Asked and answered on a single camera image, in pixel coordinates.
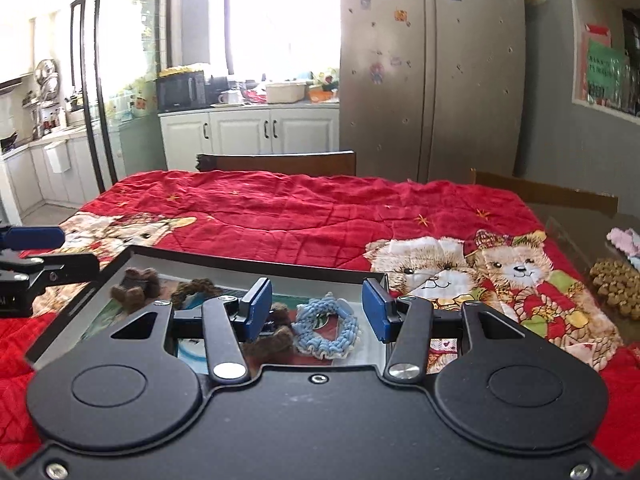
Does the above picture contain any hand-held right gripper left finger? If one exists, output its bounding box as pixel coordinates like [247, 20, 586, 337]
[110, 277, 273, 385]

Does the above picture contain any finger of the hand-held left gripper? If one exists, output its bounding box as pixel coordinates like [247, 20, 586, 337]
[0, 252, 101, 286]
[0, 225, 66, 251]

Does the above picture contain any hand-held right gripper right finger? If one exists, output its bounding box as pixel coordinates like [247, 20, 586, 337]
[362, 278, 526, 385]

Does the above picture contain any brown fuzzy bear hair tie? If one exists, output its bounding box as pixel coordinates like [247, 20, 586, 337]
[244, 305, 297, 366]

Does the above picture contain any black cardboard box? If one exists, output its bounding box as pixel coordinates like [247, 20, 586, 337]
[25, 245, 396, 376]

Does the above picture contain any light blue scrunchie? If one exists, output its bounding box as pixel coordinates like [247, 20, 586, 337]
[291, 292, 362, 360]

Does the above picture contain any white kitchen counter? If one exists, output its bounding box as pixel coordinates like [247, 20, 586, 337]
[0, 125, 121, 221]

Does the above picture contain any white hanging bin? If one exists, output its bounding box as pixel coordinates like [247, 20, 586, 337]
[44, 141, 68, 173]

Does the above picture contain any red printed bear blanket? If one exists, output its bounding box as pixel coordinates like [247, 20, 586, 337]
[0, 170, 640, 461]

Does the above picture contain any wooden chair back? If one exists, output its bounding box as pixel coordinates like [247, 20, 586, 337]
[196, 150, 357, 177]

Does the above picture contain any black framed glass door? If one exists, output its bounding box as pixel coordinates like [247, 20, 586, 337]
[70, 0, 171, 196]

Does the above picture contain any white sideboard cabinet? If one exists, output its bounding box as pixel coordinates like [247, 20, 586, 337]
[159, 105, 341, 171]

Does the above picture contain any dark wooden chair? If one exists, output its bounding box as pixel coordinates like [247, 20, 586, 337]
[470, 169, 619, 218]

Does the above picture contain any black microwave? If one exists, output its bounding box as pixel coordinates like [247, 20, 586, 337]
[156, 72, 208, 112]

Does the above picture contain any white plastic basin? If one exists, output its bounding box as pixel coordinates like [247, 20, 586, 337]
[265, 81, 307, 104]

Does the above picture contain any black kitchen appliance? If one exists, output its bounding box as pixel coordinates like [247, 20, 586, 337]
[207, 76, 230, 106]

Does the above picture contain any beige double-door refrigerator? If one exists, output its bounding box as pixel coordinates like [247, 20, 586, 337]
[339, 0, 526, 183]

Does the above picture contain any tan knitted item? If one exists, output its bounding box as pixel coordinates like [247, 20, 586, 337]
[590, 257, 640, 318]

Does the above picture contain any pink white crochet cloth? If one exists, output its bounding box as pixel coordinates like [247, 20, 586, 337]
[606, 227, 640, 261]

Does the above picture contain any window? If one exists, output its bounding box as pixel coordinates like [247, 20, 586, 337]
[207, 0, 343, 83]

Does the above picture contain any green printed box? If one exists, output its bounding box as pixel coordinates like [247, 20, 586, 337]
[585, 40, 628, 106]

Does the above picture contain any white wall shelf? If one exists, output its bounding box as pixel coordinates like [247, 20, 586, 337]
[567, 0, 640, 126]

